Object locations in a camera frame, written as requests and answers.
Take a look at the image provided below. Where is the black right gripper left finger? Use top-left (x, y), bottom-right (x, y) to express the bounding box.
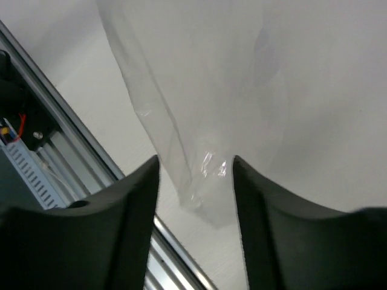
top-left (1, 156), bottom-right (160, 289)

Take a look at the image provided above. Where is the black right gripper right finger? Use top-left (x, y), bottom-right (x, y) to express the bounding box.
top-left (232, 156), bottom-right (386, 289)

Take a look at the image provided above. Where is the clear zip bag blue zipper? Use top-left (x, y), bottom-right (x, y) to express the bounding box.
top-left (97, 1), bottom-right (386, 227)

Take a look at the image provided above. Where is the aluminium front rail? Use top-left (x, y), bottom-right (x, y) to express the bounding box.
top-left (1, 24), bottom-right (216, 289)

